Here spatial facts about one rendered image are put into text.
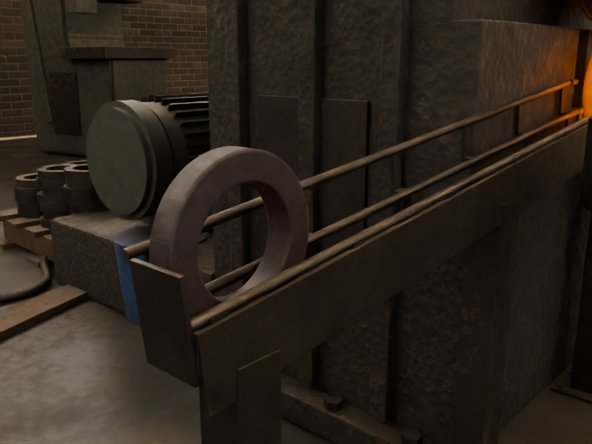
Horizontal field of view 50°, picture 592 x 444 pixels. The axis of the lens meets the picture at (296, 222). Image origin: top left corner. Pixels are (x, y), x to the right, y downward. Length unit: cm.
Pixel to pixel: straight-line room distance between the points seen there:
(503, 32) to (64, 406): 127
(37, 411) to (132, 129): 84
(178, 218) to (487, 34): 73
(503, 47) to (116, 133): 125
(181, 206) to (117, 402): 114
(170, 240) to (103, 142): 159
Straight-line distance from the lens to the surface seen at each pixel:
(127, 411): 162
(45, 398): 173
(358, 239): 72
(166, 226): 56
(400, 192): 90
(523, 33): 128
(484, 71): 114
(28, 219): 291
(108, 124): 209
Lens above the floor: 81
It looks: 15 degrees down
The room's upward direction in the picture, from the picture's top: straight up
